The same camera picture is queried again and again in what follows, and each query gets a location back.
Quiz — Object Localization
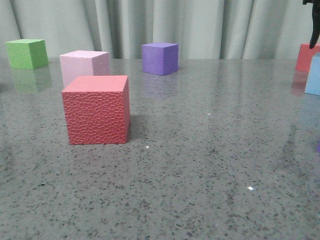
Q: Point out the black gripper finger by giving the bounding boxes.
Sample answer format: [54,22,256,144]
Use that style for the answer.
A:
[302,0,320,49]

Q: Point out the light blue foam cube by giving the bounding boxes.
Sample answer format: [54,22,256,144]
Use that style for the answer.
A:
[304,52,320,96]

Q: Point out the red foam cube far right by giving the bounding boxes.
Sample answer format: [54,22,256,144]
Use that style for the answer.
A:
[295,43,320,73]

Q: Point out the grey-green curtain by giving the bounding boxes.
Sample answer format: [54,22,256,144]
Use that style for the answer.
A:
[0,0,312,59]

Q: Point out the purple foam cube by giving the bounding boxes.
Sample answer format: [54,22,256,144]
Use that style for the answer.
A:
[141,42,179,76]

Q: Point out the pink foam cube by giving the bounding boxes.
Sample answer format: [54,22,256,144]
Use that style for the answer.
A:
[59,50,110,87]

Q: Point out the large red textured cube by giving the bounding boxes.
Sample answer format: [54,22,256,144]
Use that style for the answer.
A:
[61,75,130,145]

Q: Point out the green foam cube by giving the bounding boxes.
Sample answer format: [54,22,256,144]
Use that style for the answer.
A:
[5,39,49,70]

